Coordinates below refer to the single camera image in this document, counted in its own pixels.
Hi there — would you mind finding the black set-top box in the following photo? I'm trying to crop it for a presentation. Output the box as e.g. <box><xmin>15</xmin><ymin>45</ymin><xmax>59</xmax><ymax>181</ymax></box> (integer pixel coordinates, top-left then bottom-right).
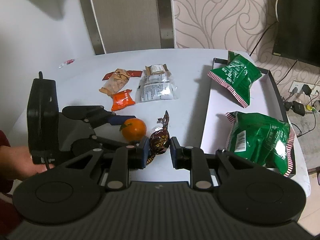
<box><xmin>284</xmin><ymin>101</ymin><xmax>305</xmax><ymax>116</ymax></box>

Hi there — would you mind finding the brown pastry packet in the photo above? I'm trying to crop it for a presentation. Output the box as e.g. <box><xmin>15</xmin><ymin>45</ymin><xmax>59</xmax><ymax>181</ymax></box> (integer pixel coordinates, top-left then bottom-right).
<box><xmin>145</xmin><ymin>64</ymin><xmax>169</xmax><ymax>76</ymax></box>

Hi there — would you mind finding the dark brown candy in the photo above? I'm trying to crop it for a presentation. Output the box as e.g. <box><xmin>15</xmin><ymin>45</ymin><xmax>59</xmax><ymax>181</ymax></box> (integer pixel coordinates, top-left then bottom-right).
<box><xmin>146</xmin><ymin>111</ymin><xmax>170</xmax><ymax>165</ymax></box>

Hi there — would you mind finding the person's left hand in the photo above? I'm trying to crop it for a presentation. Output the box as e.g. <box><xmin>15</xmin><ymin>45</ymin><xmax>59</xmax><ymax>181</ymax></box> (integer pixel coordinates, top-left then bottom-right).
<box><xmin>0</xmin><ymin>146</ymin><xmax>47</xmax><ymax>181</ymax></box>

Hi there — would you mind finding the black power cable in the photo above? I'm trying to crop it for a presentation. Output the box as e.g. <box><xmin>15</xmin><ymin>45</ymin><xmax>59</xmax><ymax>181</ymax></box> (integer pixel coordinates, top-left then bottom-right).
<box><xmin>291</xmin><ymin>94</ymin><xmax>317</xmax><ymax>138</ymax></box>

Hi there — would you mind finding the small clear candy wrapper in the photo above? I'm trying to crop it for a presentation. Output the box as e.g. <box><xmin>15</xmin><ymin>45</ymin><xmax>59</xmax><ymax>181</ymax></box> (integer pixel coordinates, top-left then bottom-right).
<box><xmin>59</xmin><ymin>59</ymin><xmax>74</xmax><ymax>68</ymax></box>

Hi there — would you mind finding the black power adapter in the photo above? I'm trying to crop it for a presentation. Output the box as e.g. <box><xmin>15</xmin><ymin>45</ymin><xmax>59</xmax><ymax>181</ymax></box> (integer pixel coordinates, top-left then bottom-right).
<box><xmin>302</xmin><ymin>84</ymin><xmax>312</xmax><ymax>96</ymax></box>

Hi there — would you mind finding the peanut snack packet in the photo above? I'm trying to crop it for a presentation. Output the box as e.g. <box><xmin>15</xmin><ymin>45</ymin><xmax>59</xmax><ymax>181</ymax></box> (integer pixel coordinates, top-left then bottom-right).
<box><xmin>99</xmin><ymin>73</ymin><xmax>129</xmax><ymax>96</ymax></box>

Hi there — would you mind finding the black tray with white liner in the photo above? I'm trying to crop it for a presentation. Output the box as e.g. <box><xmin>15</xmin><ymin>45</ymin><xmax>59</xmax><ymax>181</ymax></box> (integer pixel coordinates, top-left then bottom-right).
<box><xmin>199</xmin><ymin>57</ymin><xmax>298</xmax><ymax>178</ymax></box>

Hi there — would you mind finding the orange snack packet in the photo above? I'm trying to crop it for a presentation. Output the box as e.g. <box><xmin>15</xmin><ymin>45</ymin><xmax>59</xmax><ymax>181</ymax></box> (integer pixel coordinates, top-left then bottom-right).
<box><xmin>111</xmin><ymin>89</ymin><xmax>136</xmax><ymax>112</ymax></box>

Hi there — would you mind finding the clear white snack packet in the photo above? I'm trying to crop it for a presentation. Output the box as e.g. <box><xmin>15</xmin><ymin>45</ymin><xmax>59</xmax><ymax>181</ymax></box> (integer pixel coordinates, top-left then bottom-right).
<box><xmin>135</xmin><ymin>73</ymin><xmax>178</xmax><ymax>103</ymax></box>

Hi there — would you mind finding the white wall socket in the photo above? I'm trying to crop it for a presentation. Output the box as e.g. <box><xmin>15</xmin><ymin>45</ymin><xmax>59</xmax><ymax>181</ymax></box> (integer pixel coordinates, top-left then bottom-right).
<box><xmin>289</xmin><ymin>81</ymin><xmax>320</xmax><ymax>95</ymax></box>

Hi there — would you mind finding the black wall television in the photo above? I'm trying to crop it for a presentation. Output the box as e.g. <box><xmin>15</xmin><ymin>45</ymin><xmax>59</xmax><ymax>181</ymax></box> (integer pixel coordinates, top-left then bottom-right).
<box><xmin>272</xmin><ymin>0</ymin><xmax>319</xmax><ymax>67</ymax></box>

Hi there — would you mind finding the orange tangerine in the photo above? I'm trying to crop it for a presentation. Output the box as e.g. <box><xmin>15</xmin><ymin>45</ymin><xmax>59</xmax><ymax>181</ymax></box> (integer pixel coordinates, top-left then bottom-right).
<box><xmin>119</xmin><ymin>118</ymin><xmax>147</xmax><ymax>142</ymax></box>

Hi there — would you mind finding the red snack wrapper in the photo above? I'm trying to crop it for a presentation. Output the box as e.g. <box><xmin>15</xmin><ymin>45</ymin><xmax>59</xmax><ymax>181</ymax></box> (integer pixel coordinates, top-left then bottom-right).
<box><xmin>103</xmin><ymin>69</ymin><xmax>143</xmax><ymax>81</ymax></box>

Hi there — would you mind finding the green chip bag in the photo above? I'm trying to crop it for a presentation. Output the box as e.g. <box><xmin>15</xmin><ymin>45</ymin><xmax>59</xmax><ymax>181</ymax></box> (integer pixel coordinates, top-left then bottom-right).
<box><xmin>226</xmin><ymin>111</ymin><xmax>295</xmax><ymax>177</ymax></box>
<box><xmin>208</xmin><ymin>50</ymin><xmax>262</xmax><ymax>108</ymax></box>

